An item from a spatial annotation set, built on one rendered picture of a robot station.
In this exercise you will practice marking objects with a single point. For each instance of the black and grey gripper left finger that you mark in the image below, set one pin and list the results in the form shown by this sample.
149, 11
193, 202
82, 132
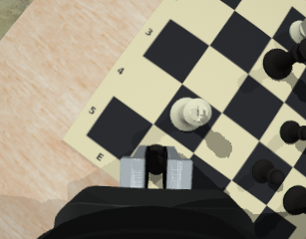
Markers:
134, 170

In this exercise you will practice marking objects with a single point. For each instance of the black and cream chessboard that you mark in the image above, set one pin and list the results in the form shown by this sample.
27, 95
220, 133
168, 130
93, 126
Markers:
211, 50

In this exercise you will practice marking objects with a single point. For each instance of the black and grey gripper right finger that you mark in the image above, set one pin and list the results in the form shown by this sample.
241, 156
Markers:
178, 174

